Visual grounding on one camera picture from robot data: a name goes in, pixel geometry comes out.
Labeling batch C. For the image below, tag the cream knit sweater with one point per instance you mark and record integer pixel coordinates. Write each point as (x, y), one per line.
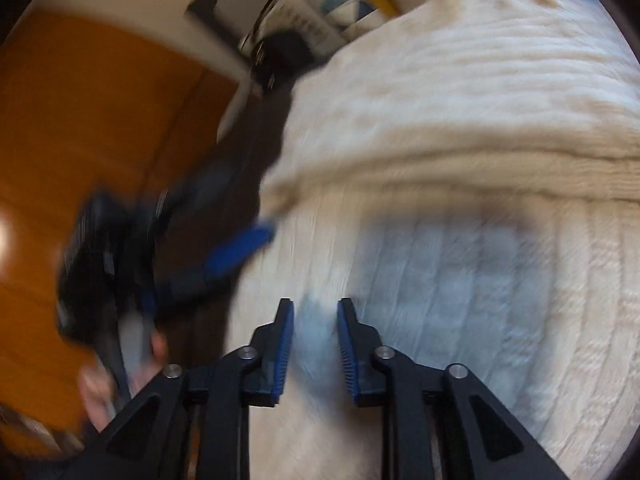
(450, 110)

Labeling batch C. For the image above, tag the black handbag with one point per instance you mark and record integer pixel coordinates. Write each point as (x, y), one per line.
(285, 55)

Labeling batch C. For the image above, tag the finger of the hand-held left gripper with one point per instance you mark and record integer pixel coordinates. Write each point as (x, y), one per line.
(240, 247)
(200, 195)

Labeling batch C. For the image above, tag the triangle pattern pillow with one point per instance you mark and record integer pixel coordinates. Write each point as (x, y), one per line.
(325, 0)

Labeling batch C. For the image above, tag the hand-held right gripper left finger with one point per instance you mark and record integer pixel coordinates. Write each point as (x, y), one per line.
(285, 340)

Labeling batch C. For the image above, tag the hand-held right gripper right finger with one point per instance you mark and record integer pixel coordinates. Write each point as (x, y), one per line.
(345, 345)

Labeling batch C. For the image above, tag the person's left hand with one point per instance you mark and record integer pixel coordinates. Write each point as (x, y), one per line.
(97, 395)

